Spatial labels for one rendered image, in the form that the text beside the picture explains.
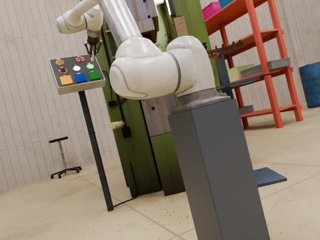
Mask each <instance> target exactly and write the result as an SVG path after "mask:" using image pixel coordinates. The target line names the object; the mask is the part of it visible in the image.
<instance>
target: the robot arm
mask: <svg viewBox="0 0 320 240"><path fill-rule="evenodd" d="M103 16H104V18H105V20H106V22H107V24H108V27H109V29H110V31H111V33H112V35H113V37H114V40H115V42H116V44H117V46H118V50H117V52H116V55H115V60H114V62H113V63H112V65H111V67H110V83H111V86H112V88H113V90H114V91H115V92H116V93H117V94H118V95H120V96H121V97H124V98H127V99H132V100H145V99H152V98H157V97H161V96H165V95H168V94H171V93H174V94H175V93H176V94H177V98H178V104H179V106H178V107H177V108H175V109H173V110H171V111H170V113H171V114H174V113H179V112H183V111H187V110H191V109H195V108H199V107H203V106H207V105H211V104H215V103H219V102H223V101H227V100H231V98H230V96H227V94H226V93H218V92H217V90H216V86H215V80H214V75H213V70H212V66H211V63H210V59H209V57H208V54H207V52H206V50H205V48H204V46H203V45H202V43H201V42H200V41H199V40H198V39H197V38H195V37H193V36H182V37H178V38H176V39H174V40H173V41H172V42H170V43H169V44H168V46H167V48H166V52H162V51H161V50H160V49H159V48H158V47H157V46H156V45H154V44H153V43H152V41H151V40H149V39H147V38H144V37H142V35H141V33H140V31H139V29H138V27H137V25H136V22H135V20H134V18H133V16H132V14H131V12H130V10H129V8H128V6H127V4H126V2H125V0H83V1H82V2H80V3H79V4H78V5H77V6H76V7H74V8H73V9H72V10H69V11H67V12H66V13H65V14H63V15H62V16H60V17H58V18H57V19H56V21H55V25H56V28H57V30H58V32H60V33H62V34H73V33H77V32H80V31H83V30H87V35H88V39H87V41H86V42H83V43H84V46H85V47H86V50H87V53H88V54H89V55H90V59H91V61H92V62H93V61H94V57H95V55H96V53H98V52H99V50H100V47H101V44H102V43H103V42H102V40H99V36H100V33H101V26H102V23H103ZM88 44H89V45H90V50H89V49H88V46H87V45H88ZM97 44H98V45H97ZM92 47H93V51H92Z"/></svg>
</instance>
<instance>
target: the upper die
mask: <svg viewBox="0 0 320 240"><path fill-rule="evenodd" d="M136 25H137V27H138V29H139V31H140V33H141V35H142V36H146V35H150V34H151V37H152V42H153V43H156V34H155V28H154V24H153V20H152V18H149V19H145V20H140V21H137V22H136Z"/></svg>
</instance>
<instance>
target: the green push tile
mask: <svg viewBox="0 0 320 240"><path fill-rule="evenodd" d="M88 76H89V78H90V80H98V79H100V75H99V73H98V71H92V72H88Z"/></svg>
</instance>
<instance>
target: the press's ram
mask: <svg viewBox="0 0 320 240"><path fill-rule="evenodd" d="M125 2H126V4H127V6H128V8H129V10H130V12H131V14H132V16H133V18H134V20H135V22H137V21H140V20H145V19H149V18H152V20H153V24H154V28H155V32H157V31H159V19H158V13H157V9H156V5H158V4H162V3H164V0H125Z"/></svg>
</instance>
